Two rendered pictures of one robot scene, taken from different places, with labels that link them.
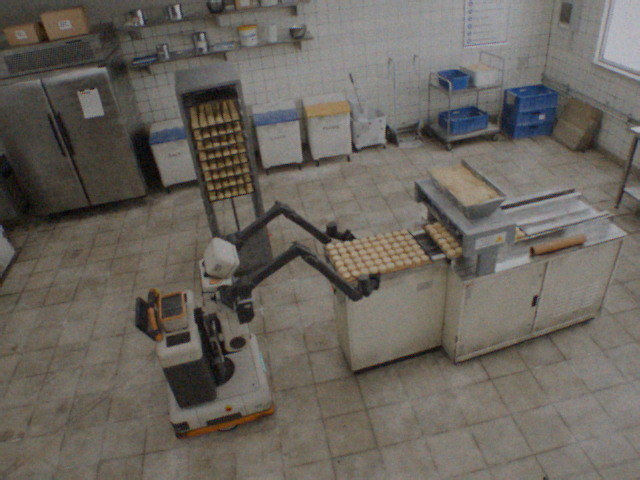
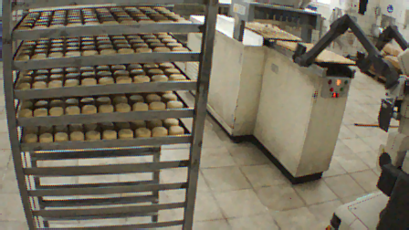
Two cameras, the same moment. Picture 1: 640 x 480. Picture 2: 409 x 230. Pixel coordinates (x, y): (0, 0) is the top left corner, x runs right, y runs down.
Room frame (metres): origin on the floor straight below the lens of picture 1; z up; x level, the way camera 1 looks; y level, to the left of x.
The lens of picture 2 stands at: (3.63, 1.98, 1.43)
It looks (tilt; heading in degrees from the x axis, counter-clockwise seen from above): 23 degrees down; 258
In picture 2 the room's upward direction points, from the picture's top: 7 degrees clockwise
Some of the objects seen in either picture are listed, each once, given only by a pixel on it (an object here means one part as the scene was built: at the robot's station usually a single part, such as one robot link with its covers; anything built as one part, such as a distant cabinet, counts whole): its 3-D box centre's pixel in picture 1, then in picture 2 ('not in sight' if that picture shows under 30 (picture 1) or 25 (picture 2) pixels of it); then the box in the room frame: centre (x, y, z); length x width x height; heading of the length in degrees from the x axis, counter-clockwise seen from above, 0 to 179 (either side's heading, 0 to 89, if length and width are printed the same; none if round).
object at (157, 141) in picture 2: not in sight; (101, 141); (3.73, 0.95, 0.87); 0.64 x 0.03 x 0.03; 12
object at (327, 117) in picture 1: (327, 129); not in sight; (5.89, -0.24, 0.38); 0.64 x 0.54 x 0.77; 4
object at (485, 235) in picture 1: (460, 222); (276, 23); (2.53, -0.90, 1.01); 0.72 x 0.33 x 0.34; 12
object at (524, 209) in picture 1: (462, 224); (253, 34); (2.69, -0.98, 0.87); 2.01 x 0.03 x 0.07; 102
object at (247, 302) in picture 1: (239, 296); (399, 110); (2.22, 0.53, 0.86); 0.28 x 0.16 x 0.22; 13
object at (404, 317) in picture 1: (388, 306); (298, 109); (2.43, -0.41, 0.45); 0.70 x 0.34 x 0.90; 102
